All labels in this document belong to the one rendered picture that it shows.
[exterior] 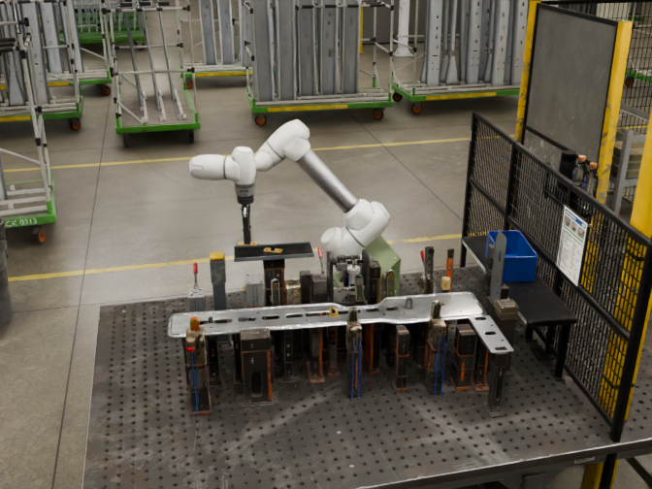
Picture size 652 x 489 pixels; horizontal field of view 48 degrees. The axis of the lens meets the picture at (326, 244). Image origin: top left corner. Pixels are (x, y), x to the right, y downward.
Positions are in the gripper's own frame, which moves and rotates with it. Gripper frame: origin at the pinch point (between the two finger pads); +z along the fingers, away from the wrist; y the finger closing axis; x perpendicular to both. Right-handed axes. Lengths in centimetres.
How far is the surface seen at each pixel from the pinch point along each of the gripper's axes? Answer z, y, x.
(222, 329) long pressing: 25.1, 40.4, -8.0
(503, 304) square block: 19, 31, 112
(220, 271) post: 16.2, 3.6, -12.6
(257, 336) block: 22, 51, 8
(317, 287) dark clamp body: 20.5, 12.2, 32.0
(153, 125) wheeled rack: 100, -551, -162
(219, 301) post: 32.2, 3.3, -14.0
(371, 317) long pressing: 25, 32, 55
